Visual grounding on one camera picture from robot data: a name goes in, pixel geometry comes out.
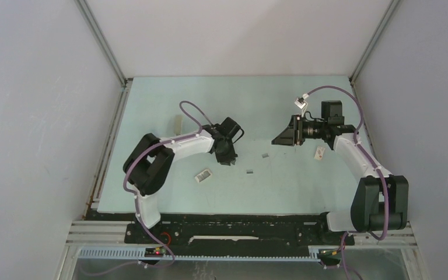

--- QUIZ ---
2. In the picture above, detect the aluminium frame rail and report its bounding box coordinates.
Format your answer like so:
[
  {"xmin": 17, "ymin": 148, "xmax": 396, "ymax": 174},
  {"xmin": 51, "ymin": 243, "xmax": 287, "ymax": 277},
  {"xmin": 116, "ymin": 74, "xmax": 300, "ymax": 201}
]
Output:
[{"xmin": 73, "ymin": 0, "xmax": 128, "ymax": 86}]

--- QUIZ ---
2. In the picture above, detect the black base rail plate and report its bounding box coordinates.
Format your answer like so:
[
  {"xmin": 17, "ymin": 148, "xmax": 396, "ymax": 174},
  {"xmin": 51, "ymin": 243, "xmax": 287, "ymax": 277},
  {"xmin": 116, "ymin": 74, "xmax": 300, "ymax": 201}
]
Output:
[{"xmin": 124, "ymin": 212, "xmax": 355, "ymax": 257}]

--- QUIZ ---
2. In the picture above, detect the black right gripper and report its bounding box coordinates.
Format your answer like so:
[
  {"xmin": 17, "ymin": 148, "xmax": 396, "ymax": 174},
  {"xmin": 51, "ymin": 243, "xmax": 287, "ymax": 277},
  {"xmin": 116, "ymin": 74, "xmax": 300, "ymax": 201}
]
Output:
[{"xmin": 272, "ymin": 114, "xmax": 327, "ymax": 146}]

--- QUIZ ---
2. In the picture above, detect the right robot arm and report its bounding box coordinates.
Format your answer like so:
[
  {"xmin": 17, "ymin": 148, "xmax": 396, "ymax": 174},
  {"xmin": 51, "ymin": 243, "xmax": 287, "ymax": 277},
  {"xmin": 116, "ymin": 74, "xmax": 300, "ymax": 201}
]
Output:
[{"xmin": 271, "ymin": 100, "xmax": 409, "ymax": 244}]

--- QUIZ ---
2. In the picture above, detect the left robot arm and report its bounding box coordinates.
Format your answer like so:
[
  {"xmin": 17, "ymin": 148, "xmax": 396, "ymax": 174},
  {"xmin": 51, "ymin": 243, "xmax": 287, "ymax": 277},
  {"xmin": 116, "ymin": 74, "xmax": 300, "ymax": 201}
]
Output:
[{"xmin": 122, "ymin": 117, "xmax": 244, "ymax": 243}]

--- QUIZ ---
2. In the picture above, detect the staple box tray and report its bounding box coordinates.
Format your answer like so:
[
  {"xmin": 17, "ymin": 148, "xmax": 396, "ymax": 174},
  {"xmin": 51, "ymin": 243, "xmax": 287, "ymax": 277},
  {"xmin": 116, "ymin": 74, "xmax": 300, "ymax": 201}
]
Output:
[{"xmin": 194, "ymin": 169, "xmax": 213, "ymax": 183}]

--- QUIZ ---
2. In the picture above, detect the grey cable duct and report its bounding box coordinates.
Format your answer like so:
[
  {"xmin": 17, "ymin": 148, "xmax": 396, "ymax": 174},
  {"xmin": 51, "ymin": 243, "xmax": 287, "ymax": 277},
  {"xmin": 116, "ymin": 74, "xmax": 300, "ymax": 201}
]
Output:
[{"xmin": 77, "ymin": 246, "xmax": 319, "ymax": 262}]

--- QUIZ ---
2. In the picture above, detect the beige stapler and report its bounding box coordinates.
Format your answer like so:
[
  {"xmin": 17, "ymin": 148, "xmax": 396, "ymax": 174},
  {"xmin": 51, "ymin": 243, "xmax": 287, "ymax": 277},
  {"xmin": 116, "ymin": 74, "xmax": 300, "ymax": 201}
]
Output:
[{"xmin": 173, "ymin": 114, "xmax": 183, "ymax": 136}]

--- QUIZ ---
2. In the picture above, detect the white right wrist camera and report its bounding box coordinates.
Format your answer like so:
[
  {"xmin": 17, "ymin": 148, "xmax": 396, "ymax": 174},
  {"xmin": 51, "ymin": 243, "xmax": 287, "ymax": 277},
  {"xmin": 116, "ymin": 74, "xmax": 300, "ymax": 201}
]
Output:
[{"xmin": 294, "ymin": 97, "xmax": 308, "ymax": 114}]

